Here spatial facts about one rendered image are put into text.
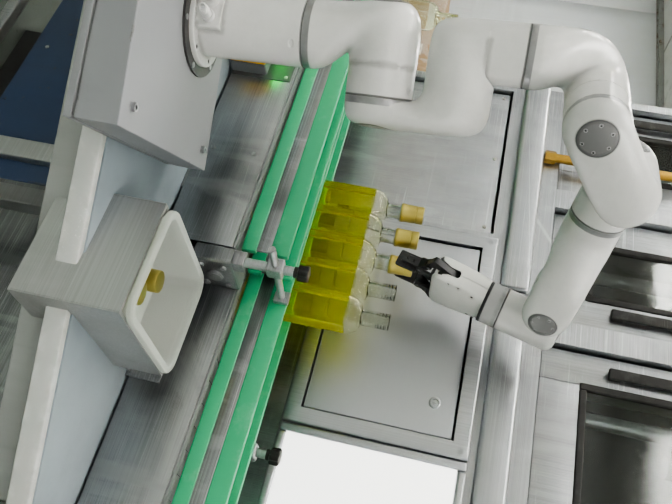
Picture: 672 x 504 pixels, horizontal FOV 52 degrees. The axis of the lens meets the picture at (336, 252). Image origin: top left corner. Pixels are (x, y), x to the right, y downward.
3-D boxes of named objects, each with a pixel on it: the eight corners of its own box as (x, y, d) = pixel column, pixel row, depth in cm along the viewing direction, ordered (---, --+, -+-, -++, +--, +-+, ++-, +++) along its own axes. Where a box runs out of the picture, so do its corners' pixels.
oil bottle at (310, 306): (244, 314, 126) (359, 338, 123) (240, 300, 121) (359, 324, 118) (253, 287, 129) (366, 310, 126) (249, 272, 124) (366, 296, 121)
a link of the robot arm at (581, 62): (528, 45, 85) (653, 57, 82) (534, 6, 95) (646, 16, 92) (511, 143, 94) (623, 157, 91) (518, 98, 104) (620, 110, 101)
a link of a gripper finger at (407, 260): (435, 265, 125) (402, 251, 127) (437, 257, 122) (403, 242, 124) (428, 279, 124) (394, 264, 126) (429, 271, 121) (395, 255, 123)
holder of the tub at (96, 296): (124, 378, 111) (170, 388, 110) (61, 301, 88) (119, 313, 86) (162, 285, 120) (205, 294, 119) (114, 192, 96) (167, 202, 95)
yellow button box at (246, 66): (229, 70, 132) (266, 76, 131) (223, 39, 126) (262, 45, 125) (240, 44, 136) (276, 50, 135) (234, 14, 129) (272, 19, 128)
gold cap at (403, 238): (395, 239, 133) (418, 243, 132) (392, 249, 130) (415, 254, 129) (397, 224, 131) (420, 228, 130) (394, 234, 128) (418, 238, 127)
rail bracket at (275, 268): (241, 298, 120) (310, 313, 118) (225, 248, 106) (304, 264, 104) (246, 283, 121) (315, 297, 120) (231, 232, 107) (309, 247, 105)
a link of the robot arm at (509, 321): (579, 300, 110) (591, 267, 116) (516, 273, 112) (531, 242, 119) (547, 362, 119) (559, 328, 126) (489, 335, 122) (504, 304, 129)
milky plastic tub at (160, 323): (116, 367, 107) (170, 379, 105) (63, 302, 87) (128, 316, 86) (157, 270, 115) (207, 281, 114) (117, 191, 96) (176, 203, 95)
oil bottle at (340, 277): (253, 286, 129) (366, 309, 126) (249, 271, 124) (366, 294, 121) (262, 260, 132) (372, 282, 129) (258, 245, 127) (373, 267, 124)
